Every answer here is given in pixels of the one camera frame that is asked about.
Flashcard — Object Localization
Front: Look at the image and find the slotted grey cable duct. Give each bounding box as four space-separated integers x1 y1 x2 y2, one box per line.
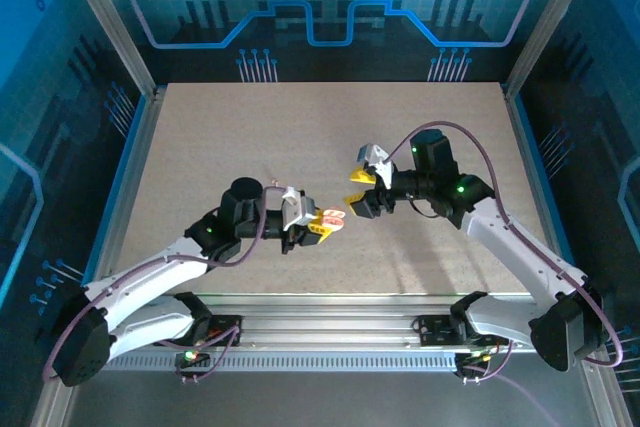
99 352 461 373

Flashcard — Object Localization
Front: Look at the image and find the right base LED board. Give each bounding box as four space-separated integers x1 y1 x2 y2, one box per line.
457 348 495 369

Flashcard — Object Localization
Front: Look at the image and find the left base LED board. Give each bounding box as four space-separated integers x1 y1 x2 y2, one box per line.
175 345 211 369

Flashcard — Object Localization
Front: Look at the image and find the aluminium frame post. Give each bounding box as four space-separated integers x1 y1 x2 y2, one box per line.
502 0 600 98
54 0 162 98

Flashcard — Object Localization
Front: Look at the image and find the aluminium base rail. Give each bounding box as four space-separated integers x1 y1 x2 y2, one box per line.
64 291 539 354

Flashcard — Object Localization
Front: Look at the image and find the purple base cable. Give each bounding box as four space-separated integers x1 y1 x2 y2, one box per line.
457 339 561 427
157 321 246 384

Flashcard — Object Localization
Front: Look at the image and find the aluminium right side rail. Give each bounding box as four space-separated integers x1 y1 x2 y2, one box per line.
501 81 631 427

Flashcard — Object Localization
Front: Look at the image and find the grey metal bottom plate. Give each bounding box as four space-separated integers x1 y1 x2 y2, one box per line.
64 371 601 427

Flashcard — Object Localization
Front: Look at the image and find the purple earbud charging case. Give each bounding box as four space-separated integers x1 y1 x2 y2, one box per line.
321 207 347 232

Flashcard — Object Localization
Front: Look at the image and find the aluminium left side rail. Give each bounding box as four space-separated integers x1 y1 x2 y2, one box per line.
29 86 169 427

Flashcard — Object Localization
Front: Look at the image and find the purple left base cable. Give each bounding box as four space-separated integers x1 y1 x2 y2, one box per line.
157 321 246 384

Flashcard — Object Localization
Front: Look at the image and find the aluminium right frame post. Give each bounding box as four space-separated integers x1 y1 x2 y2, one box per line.
502 0 600 98

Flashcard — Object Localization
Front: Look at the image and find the aluminium left frame post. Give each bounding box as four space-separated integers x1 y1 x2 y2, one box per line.
54 0 162 98

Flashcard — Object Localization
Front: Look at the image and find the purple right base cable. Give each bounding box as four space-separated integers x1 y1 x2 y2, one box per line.
457 339 561 427

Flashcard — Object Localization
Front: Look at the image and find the base led board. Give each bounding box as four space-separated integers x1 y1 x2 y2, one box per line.
457 348 495 369
175 345 211 369

